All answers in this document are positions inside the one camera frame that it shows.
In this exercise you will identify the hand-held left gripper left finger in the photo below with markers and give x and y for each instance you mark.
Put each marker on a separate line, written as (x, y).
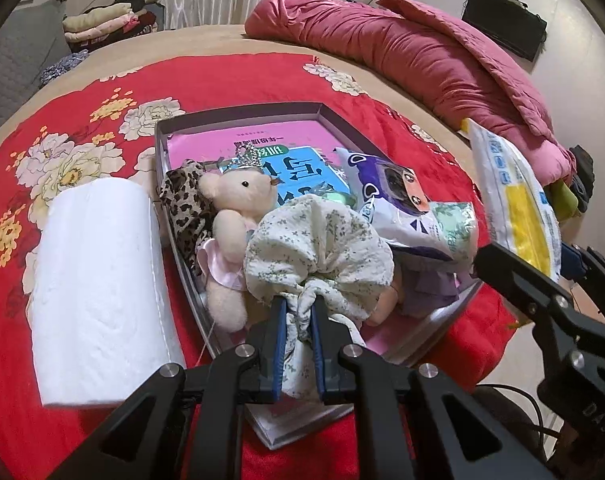
(277, 345)

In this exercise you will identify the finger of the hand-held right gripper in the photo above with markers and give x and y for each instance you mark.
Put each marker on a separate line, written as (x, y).
(572, 257)
(512, 275)

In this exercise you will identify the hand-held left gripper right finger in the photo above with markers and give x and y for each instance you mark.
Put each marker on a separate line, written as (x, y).
(318, 350)

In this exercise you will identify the white and yellow packet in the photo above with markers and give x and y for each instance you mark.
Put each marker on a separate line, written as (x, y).
(517, 200)

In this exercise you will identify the teddy bear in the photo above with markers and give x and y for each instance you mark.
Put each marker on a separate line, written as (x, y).
(427, 287)
(232, 220)

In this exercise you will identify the white floral scrunchie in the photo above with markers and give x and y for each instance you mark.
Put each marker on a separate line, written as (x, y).
(322, 245)

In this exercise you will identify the white tissue pack purple print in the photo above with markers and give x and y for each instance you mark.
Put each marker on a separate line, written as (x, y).
(387, 195)

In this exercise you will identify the leopard print scrunchie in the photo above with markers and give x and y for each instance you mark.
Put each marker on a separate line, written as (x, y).
(185, 210)

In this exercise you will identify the dark tray with pink book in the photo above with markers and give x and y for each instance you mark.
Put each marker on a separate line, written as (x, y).
(242, 119)

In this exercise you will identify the green cloth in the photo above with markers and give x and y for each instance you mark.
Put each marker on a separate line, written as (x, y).
(565, 197)

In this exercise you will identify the white toilet paper roll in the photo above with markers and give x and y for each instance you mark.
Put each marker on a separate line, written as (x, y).
(97, 285)

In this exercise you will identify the pink workbook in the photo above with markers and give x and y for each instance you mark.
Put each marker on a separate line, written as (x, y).
(282, 135)

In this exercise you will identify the pink quilt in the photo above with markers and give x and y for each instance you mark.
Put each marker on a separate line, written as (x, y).
(407, 60)

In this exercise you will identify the red floral blanket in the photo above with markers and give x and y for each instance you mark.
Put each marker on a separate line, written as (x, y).
(222, 75)

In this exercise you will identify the tan bed sheet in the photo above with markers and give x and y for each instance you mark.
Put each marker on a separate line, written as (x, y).
(182, 40)

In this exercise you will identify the blue patterned cloth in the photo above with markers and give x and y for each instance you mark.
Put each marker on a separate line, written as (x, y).
(62, 67)

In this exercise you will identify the pink folded garment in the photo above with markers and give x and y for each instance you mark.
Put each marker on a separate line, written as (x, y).
(102, 32)

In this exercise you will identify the cream folded garment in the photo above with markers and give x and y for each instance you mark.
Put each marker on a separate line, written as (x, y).
(97, 16)

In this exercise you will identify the grey quilted cover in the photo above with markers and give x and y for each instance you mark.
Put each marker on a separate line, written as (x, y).
(17, 60)

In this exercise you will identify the black wall television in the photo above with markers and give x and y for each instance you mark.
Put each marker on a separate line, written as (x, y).
(505, 22)

